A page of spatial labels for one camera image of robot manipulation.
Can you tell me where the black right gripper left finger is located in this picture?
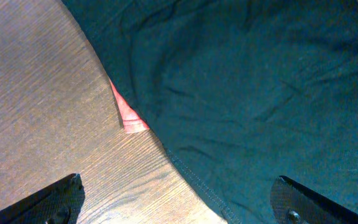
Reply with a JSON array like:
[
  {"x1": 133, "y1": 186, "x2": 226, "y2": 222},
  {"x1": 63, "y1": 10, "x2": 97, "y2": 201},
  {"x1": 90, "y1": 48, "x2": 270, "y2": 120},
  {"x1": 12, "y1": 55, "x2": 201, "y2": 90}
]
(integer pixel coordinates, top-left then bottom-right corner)
[{"x1": 0, "y1": 174, "x2": 85, "y2": 224}]

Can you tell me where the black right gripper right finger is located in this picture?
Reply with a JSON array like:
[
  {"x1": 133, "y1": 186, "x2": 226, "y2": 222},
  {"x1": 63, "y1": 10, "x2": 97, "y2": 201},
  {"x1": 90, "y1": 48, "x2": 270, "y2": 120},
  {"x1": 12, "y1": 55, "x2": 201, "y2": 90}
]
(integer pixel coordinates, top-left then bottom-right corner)
[{"x1": 270, "y1": 175, "x2": 358, "y2": 224}]

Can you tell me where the dark navy stacked garment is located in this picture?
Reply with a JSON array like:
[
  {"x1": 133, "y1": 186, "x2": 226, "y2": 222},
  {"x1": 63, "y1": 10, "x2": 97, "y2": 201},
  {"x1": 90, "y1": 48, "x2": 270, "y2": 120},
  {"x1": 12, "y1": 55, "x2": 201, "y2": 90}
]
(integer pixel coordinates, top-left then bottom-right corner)
[{"x1": 63, "y1": 0, "x2": 358, "y2": 223}]

